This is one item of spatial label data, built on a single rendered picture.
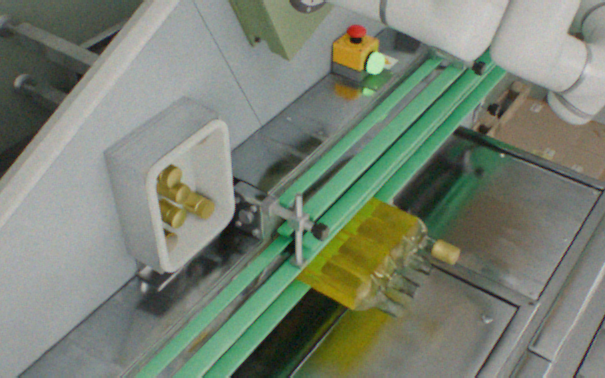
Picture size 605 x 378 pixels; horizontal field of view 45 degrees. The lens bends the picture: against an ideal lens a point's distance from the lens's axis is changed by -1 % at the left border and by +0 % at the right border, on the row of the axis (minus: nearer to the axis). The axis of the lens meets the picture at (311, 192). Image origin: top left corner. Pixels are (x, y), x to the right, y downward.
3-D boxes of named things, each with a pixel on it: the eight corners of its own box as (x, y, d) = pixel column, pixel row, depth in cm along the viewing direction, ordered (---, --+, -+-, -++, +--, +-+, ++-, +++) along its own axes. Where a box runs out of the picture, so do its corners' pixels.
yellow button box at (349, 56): (329, 71, 154) (359, 82, 151) (330, 40, 149) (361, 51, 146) (347, 56, 158) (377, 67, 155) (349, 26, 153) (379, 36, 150)
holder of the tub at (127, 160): (132, 275, 124) (166, 296, 121) (102, 151, 106) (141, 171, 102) (199, 218, 135) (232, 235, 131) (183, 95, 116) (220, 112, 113)
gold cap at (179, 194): (154, 181, 115) (174, 192, 113) (169, 170, 117) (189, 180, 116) (156, 198, 118) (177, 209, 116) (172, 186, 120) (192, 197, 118)
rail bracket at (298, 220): (262, 251, 131) (319, 282, 126) (258, 182, 120) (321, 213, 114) (272, 241, 133) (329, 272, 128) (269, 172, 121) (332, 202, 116)
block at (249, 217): (231, 228, 133) (261, 245, 130) (227, 190, 126) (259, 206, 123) (243, 217, 135) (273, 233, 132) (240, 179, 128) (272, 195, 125)
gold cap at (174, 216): (151, 206, 117) (171, 217, 115) (166, 194, 119) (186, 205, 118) (153, 222, 119) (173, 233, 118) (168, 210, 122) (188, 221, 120)
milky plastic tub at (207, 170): (128, 256, 120) (167, 280, 117) (103, 152, 105) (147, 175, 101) (198, 198, 131) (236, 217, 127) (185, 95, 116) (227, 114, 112)
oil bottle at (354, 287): (270, 266, 137) (367, 319, 129) (270, 245, 134) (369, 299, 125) (288, 249, 141) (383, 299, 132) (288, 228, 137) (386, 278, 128)
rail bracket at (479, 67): (423, 59, 161) (478, 79, 155) (427, 29, 156) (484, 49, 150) (432, 51, 163) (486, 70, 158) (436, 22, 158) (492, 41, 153)
